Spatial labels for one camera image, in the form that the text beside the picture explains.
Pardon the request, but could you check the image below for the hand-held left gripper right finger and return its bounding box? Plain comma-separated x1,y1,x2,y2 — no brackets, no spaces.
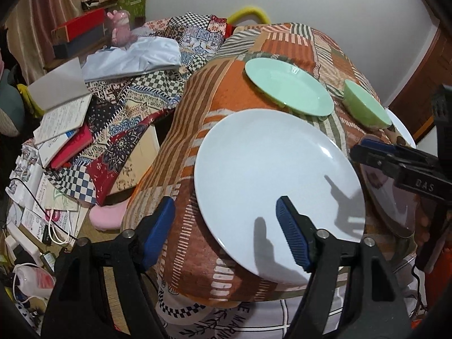
275,196,412,339

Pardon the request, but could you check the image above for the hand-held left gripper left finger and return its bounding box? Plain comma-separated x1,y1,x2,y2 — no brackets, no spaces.
40,196,177,339

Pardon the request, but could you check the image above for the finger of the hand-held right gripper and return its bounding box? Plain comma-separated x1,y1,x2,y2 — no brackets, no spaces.
358,138,440,170
349,145,410,188

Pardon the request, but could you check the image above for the clear glass dish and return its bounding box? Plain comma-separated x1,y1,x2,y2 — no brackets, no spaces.
362,162,422,239

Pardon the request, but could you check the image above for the mint green bowl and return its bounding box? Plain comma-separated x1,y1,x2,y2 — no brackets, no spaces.
342,79,393,131

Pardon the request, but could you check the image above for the large white plate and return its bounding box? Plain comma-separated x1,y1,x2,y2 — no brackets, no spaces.
194,109,366,286

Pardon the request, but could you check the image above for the mint green plate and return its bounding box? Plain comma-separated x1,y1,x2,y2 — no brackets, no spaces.
244,57,334,117

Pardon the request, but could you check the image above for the white bowl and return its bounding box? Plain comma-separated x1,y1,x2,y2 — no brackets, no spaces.
385,108,417,149

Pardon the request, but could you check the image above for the pink cushion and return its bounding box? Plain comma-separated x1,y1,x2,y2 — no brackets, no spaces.
89,199,132,233

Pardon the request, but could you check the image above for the brown wooden door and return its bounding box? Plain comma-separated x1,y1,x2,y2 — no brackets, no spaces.
388,25,452,142

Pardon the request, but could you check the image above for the beige floral board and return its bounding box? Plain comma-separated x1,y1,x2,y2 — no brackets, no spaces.
106,125,159,198

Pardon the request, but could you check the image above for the white printed paper bag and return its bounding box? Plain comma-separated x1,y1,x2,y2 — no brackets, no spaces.
33,171,89,244

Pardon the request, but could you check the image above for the checkered floral patchwork cloth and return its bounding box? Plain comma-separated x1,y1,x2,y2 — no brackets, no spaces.
42,12,234,207

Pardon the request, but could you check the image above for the white printed checkered cloth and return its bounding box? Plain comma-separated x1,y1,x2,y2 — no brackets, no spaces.
155,275,417,339

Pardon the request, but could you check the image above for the red notebook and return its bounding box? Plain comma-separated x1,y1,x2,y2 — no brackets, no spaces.
51,124,94,170

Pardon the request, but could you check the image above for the white and blue book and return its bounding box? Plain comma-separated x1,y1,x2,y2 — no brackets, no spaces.
37,127,82,168

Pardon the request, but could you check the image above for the white power strip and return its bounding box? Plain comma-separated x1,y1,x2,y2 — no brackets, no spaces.
5,222,43,265

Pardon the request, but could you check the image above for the orange striped patchwork blanket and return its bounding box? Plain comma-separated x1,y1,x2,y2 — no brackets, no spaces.
122,23,424,308

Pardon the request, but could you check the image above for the open grey-cover notebook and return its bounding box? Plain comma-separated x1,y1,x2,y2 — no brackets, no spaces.
27,57,93,145

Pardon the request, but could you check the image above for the white pillow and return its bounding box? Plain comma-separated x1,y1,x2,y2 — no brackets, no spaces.
82,37,181,82

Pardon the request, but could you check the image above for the yellow cloth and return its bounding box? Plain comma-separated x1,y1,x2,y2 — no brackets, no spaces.
16,84,45,117

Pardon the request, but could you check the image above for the teal plush cushion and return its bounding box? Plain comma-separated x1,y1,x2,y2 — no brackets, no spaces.
0,67,25,136

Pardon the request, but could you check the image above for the dark grey box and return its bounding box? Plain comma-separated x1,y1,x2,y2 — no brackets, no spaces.
53,28,107,59

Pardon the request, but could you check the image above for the pink plush toy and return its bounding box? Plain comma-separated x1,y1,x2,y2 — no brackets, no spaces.
106,10,134,48

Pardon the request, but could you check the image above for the long red box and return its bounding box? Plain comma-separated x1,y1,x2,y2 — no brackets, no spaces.
51,8,107,46

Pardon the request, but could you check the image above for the green cardboard box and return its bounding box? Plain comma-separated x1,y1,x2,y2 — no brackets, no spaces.
116,0,147,25

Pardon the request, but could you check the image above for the beige curtain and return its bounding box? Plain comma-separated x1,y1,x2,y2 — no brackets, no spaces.
5,0,89,85

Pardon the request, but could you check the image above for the white cable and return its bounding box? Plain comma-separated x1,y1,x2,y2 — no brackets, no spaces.
44,208,76,246

